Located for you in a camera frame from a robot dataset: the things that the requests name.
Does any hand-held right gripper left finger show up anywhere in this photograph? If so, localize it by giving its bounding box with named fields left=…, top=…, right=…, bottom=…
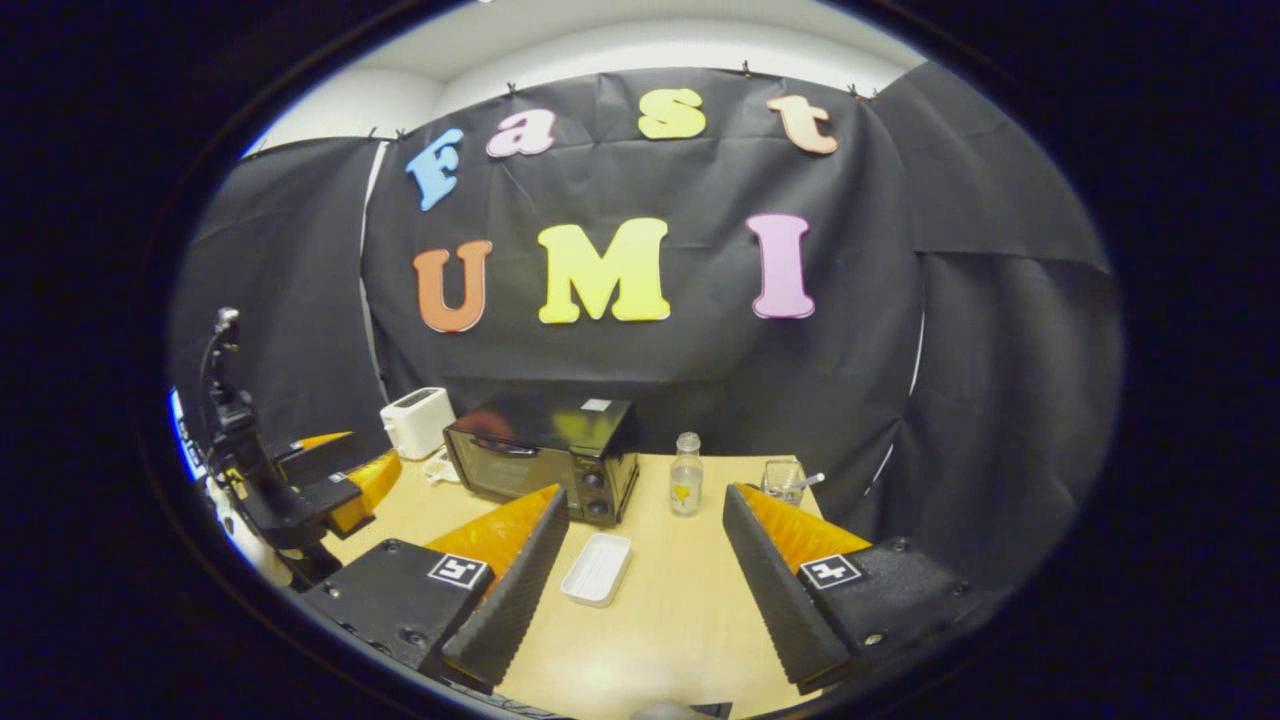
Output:
left=300, top=485, right=571, bottom=694

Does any clear glass bottle yellow label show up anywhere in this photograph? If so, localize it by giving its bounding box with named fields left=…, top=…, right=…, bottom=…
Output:
left=670, top=432, right=704, bottom=517

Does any white toaster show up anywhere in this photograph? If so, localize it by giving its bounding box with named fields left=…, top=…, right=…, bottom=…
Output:
left=380, top=387, right=457, bottom=461

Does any computer monitor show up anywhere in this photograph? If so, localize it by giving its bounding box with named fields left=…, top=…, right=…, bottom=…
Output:
left=170, top=388, right=208, bottom=483

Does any clear glass cup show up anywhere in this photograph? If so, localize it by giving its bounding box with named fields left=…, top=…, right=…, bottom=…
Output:
left=761, top=459, right=807, bottom=507

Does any white side desk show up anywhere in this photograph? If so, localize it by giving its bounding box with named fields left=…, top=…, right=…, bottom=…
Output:
left=205, top=478, right=291, bottom=591

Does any black backdrop cloth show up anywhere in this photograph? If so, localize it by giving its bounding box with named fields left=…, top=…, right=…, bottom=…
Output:
left=168, top=62, right=1123, bottom=591

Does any white rectangular dish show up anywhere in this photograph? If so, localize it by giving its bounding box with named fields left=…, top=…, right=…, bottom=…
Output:
left=560, top=532, right=633, bottom=609

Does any black electric oven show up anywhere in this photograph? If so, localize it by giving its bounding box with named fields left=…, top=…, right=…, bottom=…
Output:
left=443, top=393, right=641, bottom=528

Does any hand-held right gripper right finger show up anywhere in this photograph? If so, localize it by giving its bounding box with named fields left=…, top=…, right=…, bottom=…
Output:
left=722, top=483, right=988, bottom=696

